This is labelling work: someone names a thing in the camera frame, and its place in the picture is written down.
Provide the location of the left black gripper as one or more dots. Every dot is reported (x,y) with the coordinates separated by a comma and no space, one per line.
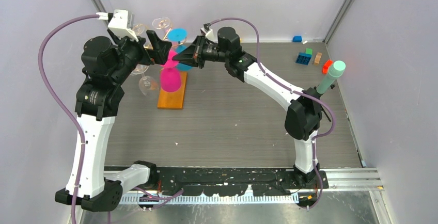
(161,48)

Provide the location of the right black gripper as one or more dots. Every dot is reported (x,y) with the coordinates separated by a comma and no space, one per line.
(193,56)

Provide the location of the blue wine glass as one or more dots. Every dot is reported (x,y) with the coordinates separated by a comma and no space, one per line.
(178,37)

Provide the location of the pink wine glass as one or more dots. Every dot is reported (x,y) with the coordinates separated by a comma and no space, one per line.
(170,77)

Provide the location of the clear wine glass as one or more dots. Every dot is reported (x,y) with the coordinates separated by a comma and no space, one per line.
(139,29)
(163,23)
(140,69)
(149,86)

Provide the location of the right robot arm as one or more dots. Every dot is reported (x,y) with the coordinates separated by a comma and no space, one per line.
(303,107)

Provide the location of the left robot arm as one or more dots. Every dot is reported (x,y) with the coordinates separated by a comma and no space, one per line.
(108,61)

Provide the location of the clear wine glass top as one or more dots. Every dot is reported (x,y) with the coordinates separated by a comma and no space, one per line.
(163,23)

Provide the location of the orange wooden rack base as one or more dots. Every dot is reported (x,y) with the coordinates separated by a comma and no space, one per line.
(173,100)

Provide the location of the blue toy block far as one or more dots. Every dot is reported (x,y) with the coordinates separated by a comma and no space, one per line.
(297,39)

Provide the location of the blue studded toy block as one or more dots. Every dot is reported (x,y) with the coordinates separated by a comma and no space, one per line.
(303,58)

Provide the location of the tan wooden block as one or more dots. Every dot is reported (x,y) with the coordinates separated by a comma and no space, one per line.
(317,58)

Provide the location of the red toy piece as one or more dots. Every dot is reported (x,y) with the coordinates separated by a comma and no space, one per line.
(326,66)

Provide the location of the mint green cylinder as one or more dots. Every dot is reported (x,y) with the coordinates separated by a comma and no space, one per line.
(334,71)

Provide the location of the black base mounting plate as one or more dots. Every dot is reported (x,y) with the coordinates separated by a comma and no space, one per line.
(232,181)

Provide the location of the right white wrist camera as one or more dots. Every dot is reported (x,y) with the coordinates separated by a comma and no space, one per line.
(208,32)

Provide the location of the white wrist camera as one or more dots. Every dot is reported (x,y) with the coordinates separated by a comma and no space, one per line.
(208,32)
(120,23)

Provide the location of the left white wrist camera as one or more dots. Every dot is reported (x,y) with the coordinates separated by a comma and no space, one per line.
(120,23)

